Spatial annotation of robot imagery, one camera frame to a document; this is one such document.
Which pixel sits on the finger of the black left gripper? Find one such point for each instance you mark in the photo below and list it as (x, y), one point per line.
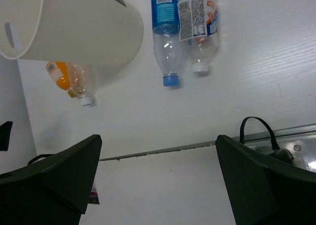
(5, 130)

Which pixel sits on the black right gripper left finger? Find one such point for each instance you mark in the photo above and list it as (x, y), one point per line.
(52, 191)

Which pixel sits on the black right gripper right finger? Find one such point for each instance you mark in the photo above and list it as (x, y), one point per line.
(263, 190)

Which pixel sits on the small orange plastic bottle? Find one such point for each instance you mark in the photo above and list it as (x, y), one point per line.
(58, 72)

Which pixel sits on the white orange label plastic bottle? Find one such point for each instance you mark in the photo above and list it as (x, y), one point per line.
(199, 32)

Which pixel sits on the cream plastic bin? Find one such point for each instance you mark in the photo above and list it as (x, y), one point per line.
(106, 32)

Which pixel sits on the metal mounting plate right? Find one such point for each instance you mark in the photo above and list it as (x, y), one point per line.
(299, 142)

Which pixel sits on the clear plastic bottle white cap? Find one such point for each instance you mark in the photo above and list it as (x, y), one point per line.
(83, 82)

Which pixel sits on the blue label plastic bottle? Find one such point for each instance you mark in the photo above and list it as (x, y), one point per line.
(167, 47)

